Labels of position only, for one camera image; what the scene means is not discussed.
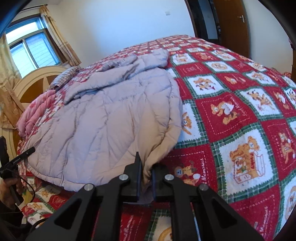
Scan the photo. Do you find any light purple puffer jacket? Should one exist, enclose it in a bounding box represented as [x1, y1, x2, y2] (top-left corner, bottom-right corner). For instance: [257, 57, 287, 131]
[25, 49, 182, 191]

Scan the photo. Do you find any clothes pile on floor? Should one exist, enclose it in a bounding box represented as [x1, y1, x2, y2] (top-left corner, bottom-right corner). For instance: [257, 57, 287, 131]
[282, 72, 292, 78]

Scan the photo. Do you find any person's left hand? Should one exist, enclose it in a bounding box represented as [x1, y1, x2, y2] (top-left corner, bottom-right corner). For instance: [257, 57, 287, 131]
[1, 178, 23, 209]

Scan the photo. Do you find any pink folded quilt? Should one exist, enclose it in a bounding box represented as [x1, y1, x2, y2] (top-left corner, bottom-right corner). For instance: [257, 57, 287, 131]
[16, 89, 55, 138]

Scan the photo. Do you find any left beige floral curtain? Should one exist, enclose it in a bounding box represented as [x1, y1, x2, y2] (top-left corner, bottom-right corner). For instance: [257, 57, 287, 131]
[1, 34, 25, 130]

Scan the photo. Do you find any beige floral curtain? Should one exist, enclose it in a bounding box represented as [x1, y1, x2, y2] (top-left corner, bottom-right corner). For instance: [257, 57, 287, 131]
[1, 34, 25, 130]
[40, 5, 81, 66]

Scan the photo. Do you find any red patchwork cartoon bedspread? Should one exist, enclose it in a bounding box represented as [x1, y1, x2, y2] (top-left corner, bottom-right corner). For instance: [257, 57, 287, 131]
[18, 35, 295, 240]

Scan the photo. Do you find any cream and wood headboard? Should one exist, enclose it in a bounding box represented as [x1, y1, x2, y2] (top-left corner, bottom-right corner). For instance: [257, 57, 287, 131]
[1, 66, 67, 159]

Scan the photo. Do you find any striped pillow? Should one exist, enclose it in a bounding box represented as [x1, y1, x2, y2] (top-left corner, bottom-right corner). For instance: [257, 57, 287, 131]
[48, 66, 82, 91]

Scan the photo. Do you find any right beige floral curtain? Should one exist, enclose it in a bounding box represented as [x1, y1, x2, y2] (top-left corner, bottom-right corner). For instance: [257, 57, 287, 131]
[40, 5, 81, 66]

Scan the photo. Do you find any wooden dresser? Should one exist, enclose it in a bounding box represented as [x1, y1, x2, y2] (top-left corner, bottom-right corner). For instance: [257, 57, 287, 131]
[289, 40, 296, 82]

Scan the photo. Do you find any brown wooden door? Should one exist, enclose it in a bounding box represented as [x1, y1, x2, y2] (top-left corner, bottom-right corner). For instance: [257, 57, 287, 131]
[213, 0, 250, 58]

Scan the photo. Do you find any window with dark frame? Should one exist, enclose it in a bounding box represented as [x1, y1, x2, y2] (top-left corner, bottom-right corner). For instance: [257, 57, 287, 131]
[6, 15, 66, 77]

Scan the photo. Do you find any silver door handle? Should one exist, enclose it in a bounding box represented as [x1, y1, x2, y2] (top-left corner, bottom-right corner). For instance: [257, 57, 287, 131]
[238, 15, 245, 23]

